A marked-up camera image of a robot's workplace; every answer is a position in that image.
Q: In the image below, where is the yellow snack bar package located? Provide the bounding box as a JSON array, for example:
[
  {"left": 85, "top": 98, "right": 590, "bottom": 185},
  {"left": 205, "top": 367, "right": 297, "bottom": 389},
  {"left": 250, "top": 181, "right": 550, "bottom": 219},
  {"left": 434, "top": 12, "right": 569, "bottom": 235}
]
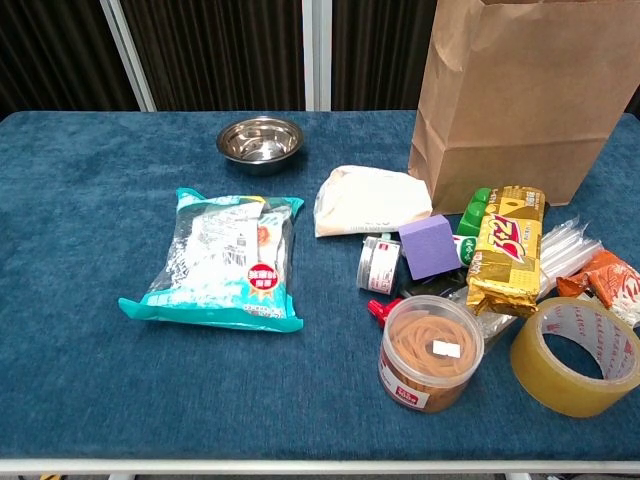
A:
[{"left": 465, "top": 184, "right": 546, "bottom": 317}]

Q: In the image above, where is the clear plastic straws bundle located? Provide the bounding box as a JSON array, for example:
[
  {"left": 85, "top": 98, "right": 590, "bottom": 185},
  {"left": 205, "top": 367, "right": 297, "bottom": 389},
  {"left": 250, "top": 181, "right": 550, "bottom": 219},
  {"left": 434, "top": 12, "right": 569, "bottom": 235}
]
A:
[{"left": 449, "top": 215, "right": 604, "bottom": 346}]

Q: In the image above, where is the transparent tape roll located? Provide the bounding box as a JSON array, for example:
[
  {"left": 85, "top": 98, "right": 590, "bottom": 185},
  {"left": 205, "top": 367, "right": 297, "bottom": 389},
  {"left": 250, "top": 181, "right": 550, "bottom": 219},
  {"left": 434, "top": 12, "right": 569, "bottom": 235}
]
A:
[{"left": 509, "top": 296, "right": 640, "bottom": 419}]

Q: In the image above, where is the small silver tin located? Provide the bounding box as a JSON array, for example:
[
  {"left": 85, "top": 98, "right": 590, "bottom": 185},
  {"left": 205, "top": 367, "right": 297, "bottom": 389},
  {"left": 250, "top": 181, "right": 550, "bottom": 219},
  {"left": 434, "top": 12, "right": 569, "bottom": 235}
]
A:
[{"left": 355, "top": 234, "right": 402, "bottom": 295}]

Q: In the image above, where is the clear jar of rubber bands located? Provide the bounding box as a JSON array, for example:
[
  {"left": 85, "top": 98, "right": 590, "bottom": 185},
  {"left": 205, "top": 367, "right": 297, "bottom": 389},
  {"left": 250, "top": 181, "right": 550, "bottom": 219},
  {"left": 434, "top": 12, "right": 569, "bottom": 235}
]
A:
[{"left": 377, "top": 294, "right": 485, "bottom": 414}]

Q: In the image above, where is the brown paper bag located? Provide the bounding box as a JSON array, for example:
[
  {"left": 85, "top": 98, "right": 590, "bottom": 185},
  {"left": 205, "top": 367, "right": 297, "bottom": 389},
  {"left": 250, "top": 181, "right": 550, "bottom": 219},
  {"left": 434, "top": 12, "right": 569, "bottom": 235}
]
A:
[{"left": 407, "top": 0, "right": 640, "bottom": 215}]

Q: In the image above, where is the orange white snack packet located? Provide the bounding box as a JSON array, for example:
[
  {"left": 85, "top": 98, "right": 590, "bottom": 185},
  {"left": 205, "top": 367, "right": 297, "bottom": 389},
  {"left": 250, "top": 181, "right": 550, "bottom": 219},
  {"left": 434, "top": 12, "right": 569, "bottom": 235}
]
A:
[{"left": 555, "top": 248, "right": 640, "bottom": 329}]

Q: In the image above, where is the white soft pouch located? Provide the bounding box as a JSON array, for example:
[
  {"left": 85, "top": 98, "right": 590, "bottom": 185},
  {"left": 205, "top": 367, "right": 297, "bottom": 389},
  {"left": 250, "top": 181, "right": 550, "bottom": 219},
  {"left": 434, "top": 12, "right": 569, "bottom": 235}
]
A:
[{"left": 313, "top": 164, "right": 433, "bottom": 239}]

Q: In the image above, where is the red capped small bottle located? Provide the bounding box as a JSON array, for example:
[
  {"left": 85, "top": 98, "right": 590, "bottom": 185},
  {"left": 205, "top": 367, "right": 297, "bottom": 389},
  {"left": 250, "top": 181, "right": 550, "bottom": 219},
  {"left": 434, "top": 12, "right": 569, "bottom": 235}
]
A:
[{"left": 367, "top": 297, "right": 404, "bottom": 328}]

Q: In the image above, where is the teal white plastic package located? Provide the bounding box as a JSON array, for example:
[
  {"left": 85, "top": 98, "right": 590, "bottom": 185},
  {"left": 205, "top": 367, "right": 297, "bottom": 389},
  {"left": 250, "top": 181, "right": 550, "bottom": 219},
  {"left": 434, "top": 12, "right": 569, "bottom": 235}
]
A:
[{"left": 117, "top": 187, "right": 305, "bottom": 333}]

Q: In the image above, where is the purple foam cube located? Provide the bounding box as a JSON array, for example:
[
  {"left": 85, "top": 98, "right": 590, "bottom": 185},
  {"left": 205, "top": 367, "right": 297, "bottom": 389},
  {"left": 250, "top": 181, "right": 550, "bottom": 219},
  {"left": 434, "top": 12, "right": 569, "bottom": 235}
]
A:
[{"left": 397, "top": 213, "right": 462, "bottom": 281}]

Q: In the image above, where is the stainless steel bowl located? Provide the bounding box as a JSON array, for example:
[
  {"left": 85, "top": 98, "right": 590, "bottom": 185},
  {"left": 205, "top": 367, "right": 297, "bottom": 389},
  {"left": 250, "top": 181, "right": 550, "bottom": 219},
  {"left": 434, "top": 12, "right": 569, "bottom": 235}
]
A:
[{"left": 215, "top": 115, "right": 305, "bottom": 177}]

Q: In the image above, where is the white green glue bottle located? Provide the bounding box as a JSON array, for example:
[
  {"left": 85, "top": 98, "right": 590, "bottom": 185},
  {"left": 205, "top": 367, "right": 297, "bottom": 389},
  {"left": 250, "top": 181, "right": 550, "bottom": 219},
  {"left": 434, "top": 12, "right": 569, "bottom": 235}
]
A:
[{"left": 452, "top": 233, "right": 481, "bottom": 267}]

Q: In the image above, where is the green toy brick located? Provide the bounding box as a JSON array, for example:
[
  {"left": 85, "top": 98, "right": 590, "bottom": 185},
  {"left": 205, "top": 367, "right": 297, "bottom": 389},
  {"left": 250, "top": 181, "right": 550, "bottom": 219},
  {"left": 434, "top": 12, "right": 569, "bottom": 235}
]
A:
[{"left": 455, "top": 187, "right": 494, "bottom": 236}]

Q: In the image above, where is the black corrugated panel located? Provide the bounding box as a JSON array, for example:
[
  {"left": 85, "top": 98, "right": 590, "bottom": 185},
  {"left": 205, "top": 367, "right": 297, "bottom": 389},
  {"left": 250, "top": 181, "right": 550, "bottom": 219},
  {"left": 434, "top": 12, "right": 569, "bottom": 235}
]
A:
[
  {"left": 0, "top": 0, "right": 141, "bottom": 119},
  {"left": 331, "top": 0, "right": 440, "bottom": 112},
  {"left": 119, "top": 0, "right": 306, "bottom": 112}
]

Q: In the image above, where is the blue table cloth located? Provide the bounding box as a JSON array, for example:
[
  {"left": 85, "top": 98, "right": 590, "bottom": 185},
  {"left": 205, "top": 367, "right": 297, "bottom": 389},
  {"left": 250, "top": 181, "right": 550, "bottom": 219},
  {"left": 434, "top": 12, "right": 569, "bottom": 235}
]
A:
[{"left": 0, "top": 110, "right": 640, "bottom": 461}]

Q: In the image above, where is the white partition post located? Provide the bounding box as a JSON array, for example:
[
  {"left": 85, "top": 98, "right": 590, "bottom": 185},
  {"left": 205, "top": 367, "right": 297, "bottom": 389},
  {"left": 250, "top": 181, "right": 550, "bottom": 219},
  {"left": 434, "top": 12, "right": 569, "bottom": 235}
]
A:
[
  {"left": 98, "top": 0, "right": 158, "bottom": 112},
  {"left": 301, "top": 0, "right": 334, "bottom": 112}
]

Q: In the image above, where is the white table frame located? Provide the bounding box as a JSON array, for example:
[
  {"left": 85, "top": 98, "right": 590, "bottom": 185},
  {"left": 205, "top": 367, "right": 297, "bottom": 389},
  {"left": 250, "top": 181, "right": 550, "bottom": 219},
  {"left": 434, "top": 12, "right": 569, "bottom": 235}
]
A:
[{"left": 0, "top": 457, "right": 640, "bottom": 476}]

